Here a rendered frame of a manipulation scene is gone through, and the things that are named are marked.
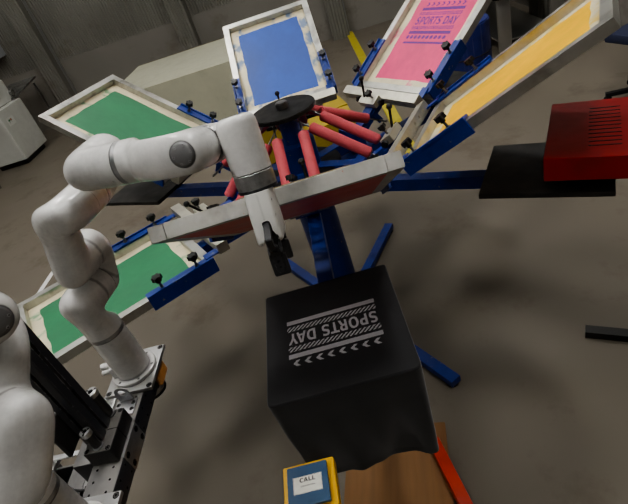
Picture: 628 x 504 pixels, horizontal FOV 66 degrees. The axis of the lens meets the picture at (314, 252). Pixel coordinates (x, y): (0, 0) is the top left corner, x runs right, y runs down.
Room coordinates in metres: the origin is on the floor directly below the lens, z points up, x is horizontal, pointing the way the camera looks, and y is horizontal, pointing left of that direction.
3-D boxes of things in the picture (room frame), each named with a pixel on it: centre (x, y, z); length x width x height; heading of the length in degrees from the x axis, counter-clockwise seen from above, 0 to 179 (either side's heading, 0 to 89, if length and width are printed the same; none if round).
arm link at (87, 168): (1.01, 0.38, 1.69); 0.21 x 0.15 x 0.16; 70
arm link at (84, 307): (1.06, 0.58, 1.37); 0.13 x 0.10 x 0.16; 160
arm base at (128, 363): (1.05, 0.60, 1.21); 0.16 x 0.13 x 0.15; 81
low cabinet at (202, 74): (7.36, 0.69, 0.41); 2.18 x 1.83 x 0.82; 81
